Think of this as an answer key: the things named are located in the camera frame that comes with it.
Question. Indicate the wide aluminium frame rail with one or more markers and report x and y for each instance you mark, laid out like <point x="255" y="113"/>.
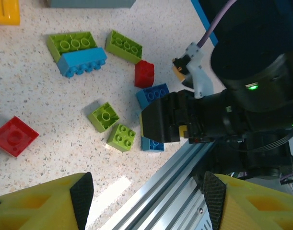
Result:
<point x="165" y="182"/>

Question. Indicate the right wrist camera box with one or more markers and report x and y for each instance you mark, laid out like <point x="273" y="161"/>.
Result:
<point x="201" y="79"/>

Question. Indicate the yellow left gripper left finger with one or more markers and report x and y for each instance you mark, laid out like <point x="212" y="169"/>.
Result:
<point x="28" y="208"/>

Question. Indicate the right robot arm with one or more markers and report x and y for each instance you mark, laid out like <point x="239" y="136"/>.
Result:
<point x="263" y="158"/>

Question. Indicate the blue table edge strip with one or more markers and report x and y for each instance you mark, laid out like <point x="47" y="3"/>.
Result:
<point x="203" y="21"/>

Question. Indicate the flat red lego brick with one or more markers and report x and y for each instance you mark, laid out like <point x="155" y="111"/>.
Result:
<point x="14" y="136"/>

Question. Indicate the green two-by-four lego brick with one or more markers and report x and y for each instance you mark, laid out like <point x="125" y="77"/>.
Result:
<point x="74" y="43"/>
<point x="123" y="45"/>

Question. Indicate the blue two-by-four lego brick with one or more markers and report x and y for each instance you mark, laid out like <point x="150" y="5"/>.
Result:
<point x="151" y="94"/>
<point x="81" y="58"/>

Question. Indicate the yellow plastic bin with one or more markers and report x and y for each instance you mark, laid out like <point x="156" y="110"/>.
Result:
<point x="4" y="12"/>

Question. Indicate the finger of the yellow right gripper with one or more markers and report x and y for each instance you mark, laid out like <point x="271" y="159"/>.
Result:
<point x="182" y="131"/>
<point x="141" y="124"/>

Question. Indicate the small blue lego brick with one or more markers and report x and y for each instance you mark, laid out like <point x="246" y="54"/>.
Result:
<point x="151" y="145"/>

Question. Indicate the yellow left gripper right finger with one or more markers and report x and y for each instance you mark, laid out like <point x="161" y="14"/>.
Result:
<point x="256" y="208"/>

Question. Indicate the green two-by-two lego brick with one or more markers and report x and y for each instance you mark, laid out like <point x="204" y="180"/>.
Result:
<point x="100" y="119"/>
<point x="120" y="139"/>

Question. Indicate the red two-by-two lego brick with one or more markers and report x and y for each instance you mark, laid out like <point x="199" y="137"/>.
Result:
<point x="144" y="74"/>

